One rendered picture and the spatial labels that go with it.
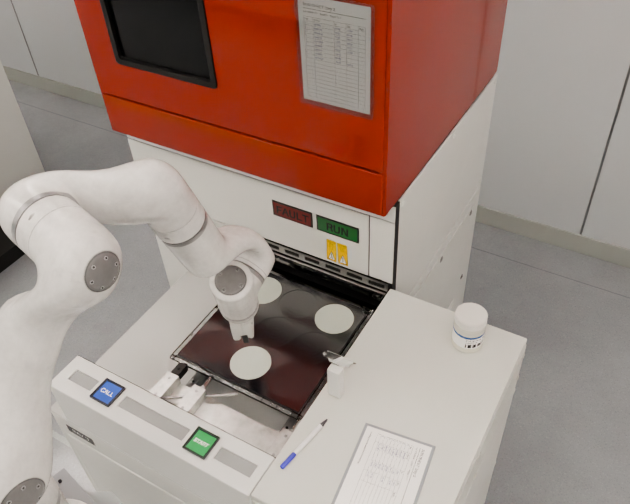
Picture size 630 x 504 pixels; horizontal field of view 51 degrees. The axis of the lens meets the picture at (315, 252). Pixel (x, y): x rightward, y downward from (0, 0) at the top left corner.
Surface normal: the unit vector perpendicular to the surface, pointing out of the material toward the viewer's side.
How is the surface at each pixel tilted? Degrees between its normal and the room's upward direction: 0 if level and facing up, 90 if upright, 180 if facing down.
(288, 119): 90
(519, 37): 90
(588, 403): 0
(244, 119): 90
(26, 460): 69
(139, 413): 0
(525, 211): 90
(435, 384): 0
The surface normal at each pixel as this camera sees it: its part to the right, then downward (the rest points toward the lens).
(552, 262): -0.05, -0.73
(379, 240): -0.50, 0.60
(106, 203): -0.15, 0.66
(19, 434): 0.73, 0.05
